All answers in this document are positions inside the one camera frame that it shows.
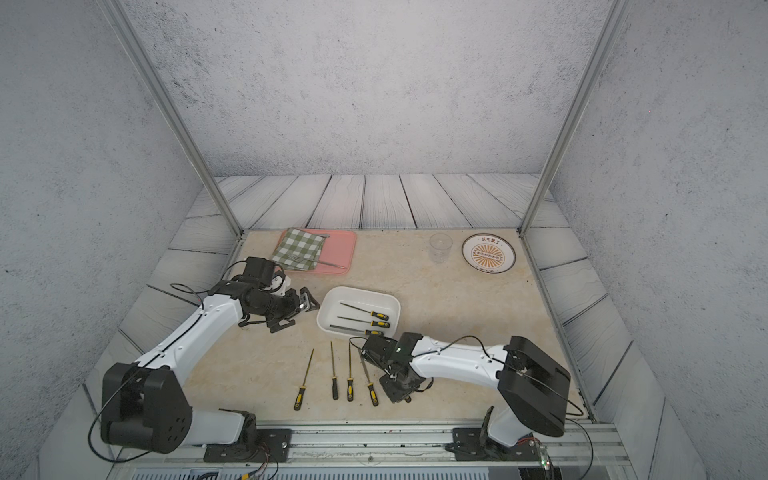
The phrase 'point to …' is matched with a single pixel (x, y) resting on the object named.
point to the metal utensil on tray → (341, 267)
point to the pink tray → (338, 253)
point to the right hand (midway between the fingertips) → (401, 393)
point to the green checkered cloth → (299, 249)
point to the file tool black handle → (335, 386)
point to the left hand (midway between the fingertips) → (313, 311)
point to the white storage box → (354, 312)
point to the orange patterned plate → (488, 253)
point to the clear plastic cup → (440, 244)
